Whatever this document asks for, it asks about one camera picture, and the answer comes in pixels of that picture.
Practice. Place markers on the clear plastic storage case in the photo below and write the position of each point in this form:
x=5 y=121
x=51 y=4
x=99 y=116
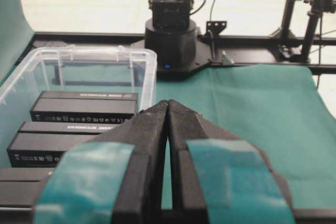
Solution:
x=72 y=69

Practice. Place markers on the black camera box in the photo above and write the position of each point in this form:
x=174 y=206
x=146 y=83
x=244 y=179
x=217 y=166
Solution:
x=84 y=107
x=41 y=144
x=20 y=186

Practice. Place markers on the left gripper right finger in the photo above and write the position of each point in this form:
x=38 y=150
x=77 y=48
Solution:
x=217 y=177

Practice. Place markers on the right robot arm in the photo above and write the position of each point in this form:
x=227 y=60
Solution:
x=176 y=40

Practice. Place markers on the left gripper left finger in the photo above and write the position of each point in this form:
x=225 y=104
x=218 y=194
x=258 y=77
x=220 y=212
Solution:
x=116 y=177

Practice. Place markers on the black camera stand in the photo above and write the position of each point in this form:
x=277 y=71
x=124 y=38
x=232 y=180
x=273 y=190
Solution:
x=298 y=27

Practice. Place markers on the green table cloth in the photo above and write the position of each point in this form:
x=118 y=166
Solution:
x=276 y=108

